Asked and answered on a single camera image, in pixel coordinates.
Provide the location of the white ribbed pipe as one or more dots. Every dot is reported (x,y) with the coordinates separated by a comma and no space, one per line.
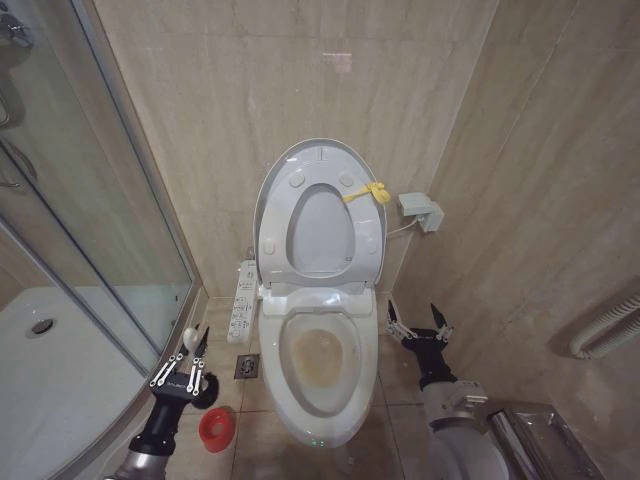
(607,327)

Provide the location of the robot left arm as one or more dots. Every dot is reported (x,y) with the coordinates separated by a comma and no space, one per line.
(142,462)

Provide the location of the white toilet lid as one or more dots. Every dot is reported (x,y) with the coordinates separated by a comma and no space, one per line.
(320,152)

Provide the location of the red toilet brush holder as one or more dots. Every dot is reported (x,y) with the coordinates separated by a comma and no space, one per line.
(216,430)

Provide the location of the white toilet bowl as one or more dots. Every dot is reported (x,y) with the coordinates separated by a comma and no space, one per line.
(320,360)

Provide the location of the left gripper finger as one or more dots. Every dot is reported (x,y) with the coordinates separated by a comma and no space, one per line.
(199,367)
(167,370)

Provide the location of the yellow tie strip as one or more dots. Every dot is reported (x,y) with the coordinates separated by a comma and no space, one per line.
(372,190)

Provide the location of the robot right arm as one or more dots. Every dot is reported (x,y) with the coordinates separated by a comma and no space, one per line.
(462,430)

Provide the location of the steel paper dispenser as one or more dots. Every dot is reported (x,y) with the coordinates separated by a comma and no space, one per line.
(542,440)

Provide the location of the curved glass shower enclosure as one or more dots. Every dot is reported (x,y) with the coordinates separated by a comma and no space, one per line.
(90,165)

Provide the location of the round shower drain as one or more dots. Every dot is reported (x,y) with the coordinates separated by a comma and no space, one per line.
(41,327)

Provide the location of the white bidet control panel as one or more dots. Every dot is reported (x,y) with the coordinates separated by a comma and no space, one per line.
(242,312)

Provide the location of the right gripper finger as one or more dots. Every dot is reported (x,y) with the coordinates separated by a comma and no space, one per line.
(442,322)
(397,324)

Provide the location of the grey wall socket box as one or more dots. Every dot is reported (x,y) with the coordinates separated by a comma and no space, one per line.
(420,207)

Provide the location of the square metal floor drain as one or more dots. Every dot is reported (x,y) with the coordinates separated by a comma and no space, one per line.
(248,366)

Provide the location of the white shower tray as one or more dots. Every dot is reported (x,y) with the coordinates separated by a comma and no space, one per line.
(55,380)

